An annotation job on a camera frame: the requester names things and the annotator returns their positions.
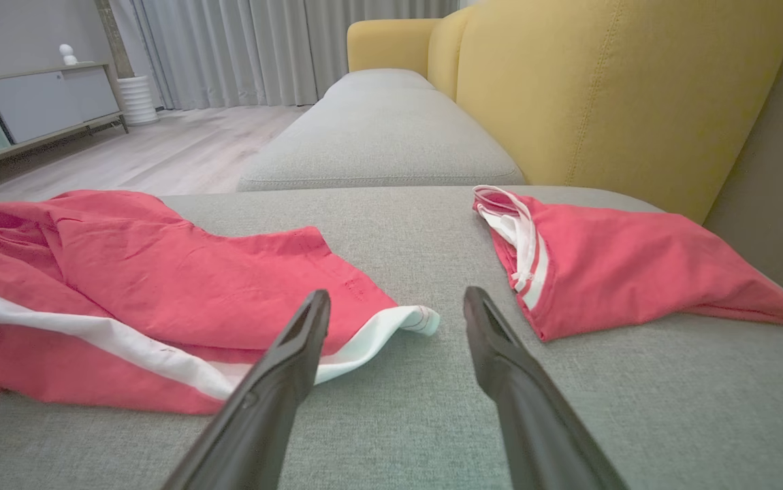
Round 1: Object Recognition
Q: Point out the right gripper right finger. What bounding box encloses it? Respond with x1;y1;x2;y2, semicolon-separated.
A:
462;286;630;490

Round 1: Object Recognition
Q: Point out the light grey curtain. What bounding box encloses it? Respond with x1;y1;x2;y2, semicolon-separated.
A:
109;0;466;112

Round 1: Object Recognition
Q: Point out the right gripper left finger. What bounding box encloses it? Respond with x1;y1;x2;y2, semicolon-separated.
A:
162;289;332;490

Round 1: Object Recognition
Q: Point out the yellow sofa armrest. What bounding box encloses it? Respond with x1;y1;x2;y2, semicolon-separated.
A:
347;18;443;80

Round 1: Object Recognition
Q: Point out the grey sideboard cabinet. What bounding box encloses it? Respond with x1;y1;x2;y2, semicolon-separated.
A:
0;61;129;180

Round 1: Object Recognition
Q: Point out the white ribbed floor vase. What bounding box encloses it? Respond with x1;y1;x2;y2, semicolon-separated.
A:
116;75;160;127

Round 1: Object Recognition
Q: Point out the red shorts white stripe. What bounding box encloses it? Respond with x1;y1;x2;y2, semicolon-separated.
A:
0;189;441;417

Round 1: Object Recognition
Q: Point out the yellow sofa backrest cushion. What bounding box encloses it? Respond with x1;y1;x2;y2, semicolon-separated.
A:
456;0;783;225
427;6;475;103

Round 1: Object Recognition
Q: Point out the red basketball jersey white trim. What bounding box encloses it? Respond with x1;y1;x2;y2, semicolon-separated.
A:
472;185;783;343

